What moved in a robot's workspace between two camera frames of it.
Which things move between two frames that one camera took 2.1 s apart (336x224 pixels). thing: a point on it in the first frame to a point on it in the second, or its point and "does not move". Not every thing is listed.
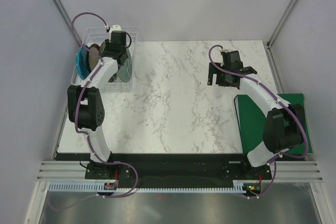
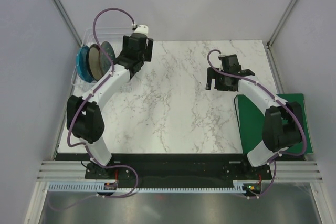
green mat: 251,120 does not move
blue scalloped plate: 83,63 does not move
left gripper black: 122,56 to 148,49
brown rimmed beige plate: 93,57 does not move
